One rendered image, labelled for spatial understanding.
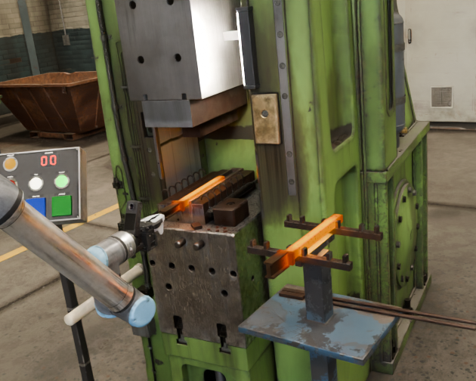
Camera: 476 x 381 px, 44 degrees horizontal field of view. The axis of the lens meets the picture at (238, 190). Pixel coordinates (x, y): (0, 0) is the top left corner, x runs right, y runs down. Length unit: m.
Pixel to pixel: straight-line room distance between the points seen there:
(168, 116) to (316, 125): 0.51
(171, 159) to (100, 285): 0.91
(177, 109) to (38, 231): 0.77
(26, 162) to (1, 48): 8.98
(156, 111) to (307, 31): 0.58
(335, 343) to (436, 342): 1.45
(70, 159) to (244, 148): 0.71
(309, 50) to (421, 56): 5.26
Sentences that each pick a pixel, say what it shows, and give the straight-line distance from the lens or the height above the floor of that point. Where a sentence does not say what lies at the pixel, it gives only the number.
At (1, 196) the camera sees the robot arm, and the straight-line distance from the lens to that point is 1.43.
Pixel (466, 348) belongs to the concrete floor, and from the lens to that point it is 3.09.
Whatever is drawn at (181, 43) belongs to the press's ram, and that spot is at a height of 1.55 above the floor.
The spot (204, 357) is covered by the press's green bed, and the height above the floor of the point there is 0.39.
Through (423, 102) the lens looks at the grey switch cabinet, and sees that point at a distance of 7.26.
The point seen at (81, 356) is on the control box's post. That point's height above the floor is 0.29.
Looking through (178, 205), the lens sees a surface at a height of 1.00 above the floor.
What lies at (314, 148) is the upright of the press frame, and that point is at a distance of 2.02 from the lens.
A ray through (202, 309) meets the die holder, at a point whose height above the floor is 0.60.
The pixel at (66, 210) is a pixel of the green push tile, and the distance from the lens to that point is 2.28.
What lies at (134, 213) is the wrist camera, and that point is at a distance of 1.90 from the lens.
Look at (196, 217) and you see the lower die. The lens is 2.14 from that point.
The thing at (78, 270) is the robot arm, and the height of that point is 1.06.
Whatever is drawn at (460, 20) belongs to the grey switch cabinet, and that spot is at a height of 1.22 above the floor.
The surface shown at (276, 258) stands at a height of 1.03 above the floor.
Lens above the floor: 1.67
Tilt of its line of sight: 18 degrees down
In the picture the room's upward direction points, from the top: 6 degrees counter-clockwise
